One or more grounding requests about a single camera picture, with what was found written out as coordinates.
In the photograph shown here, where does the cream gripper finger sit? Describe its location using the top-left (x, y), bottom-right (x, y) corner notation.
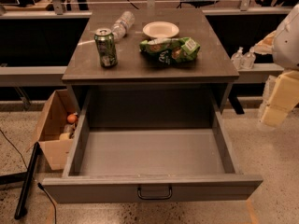
top-left (258, 71), bottom-right (299, 129)
top-left (254, 31), bottom-right (276, 55)

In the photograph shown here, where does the grey top drawer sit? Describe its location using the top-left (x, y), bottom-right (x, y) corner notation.
top-left (43, 91), bottom-right (263, 203)

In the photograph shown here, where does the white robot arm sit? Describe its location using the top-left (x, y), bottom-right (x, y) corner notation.
top-left (254, 5), bottom-right (299, 131)

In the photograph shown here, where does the grey drawer cabinet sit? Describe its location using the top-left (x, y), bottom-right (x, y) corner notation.
top-left (63, 8), bottom-right (238, 129)

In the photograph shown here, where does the right clear sanitizer bottle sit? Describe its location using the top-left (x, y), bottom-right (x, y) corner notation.
top-left (241, 47), bottom-right (256, 70)

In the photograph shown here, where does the clear sanitizer bottle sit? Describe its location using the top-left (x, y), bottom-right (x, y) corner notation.
top-left (241, 47), bottom-right (256, 70)
top-left (231, 47), bottom-right (243, 70)

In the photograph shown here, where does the left clear sanitizer bottle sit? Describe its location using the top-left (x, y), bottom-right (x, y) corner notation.
top-left (231, 47), bottom-right (243, 70)

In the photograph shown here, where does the green chip bag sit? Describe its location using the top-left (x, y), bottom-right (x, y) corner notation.
top-left (139, 37), bottom-right (200, 65)

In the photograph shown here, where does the white bowl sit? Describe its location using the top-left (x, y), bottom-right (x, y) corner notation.
top-left (143, 21), bottom-right (179, 38)

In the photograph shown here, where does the clear plastic water bottle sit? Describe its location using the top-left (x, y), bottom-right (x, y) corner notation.
top-left (111, 11), bottom-right (135, 42)

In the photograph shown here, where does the green soda can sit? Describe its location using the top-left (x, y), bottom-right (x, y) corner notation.
top-left (94, 28), bottom-right (118, 68)

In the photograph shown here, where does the orange fruit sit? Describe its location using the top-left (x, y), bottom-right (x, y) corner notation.
top-left (66, 114), bottom-right (78, 124)

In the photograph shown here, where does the pale object in box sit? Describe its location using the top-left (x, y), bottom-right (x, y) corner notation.
top-left (59, 124), bottom-right (75, 140)

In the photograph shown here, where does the cardboard box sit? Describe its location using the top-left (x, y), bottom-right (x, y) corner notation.
top-left (28, 90), bottom-right (75, 170)

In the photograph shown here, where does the black flat bar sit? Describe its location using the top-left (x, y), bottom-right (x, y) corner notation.
top-left (14, 142), bottom-right (40, 220)

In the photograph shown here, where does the black drawer handle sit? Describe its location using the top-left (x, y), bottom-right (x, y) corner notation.
top-left (137, 186), bottom-right (172, 201)

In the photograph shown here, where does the black floor cable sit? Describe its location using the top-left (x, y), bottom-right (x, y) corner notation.
top-left (0, 128), bottom-right (58, 224)

